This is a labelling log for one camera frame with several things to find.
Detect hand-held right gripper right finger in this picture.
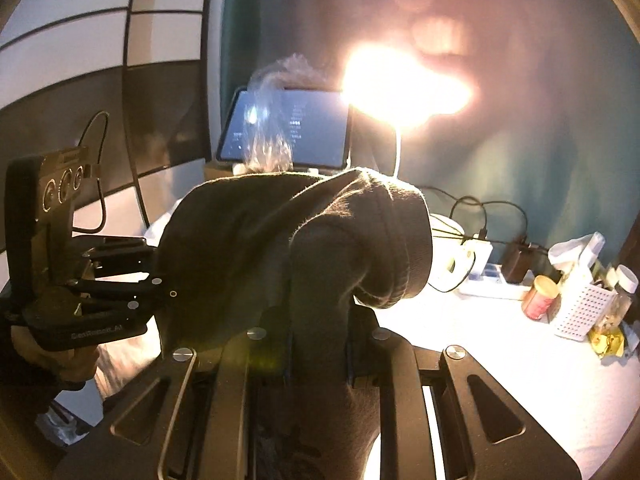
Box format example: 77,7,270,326
345,305,583,480

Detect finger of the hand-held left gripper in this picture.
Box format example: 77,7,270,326
60,275,180,313
75,236,162,281

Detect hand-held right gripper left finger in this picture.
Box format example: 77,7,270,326
52,307,296,480

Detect brown t-shirt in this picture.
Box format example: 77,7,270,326
152,167,435,480

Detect person's left hand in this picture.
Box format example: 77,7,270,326
10,327,101,393

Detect white printed mug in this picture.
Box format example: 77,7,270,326
429,212,473,291

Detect cardboard box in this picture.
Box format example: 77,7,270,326
204,160,251,178

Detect white power strip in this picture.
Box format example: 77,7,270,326
457,262,533,301

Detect white charger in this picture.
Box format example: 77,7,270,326
461,239,493,281

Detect black charger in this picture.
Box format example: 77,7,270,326
501,242,541,285

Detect red can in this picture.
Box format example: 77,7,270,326
521,275,561,321

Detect clear plastic bag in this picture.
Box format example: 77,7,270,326
240,54,331,176

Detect white perforated basket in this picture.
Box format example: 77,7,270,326
552,260,618,343

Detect tablet computer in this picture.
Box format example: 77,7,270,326
216,86,353,171

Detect white tissue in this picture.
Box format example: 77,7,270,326
547,232,607,273

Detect yellow snack packet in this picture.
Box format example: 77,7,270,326
587,325,630,358

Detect glass jar with white lid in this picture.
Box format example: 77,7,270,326
607,264,640,333

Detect white desk lamp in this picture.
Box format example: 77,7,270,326
340,42,476,183

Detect teal curtain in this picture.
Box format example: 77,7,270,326
220,0,640,281

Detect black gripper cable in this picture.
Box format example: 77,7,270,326
77,110,111,233

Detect black charger cable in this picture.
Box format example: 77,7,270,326
422,187,531,251

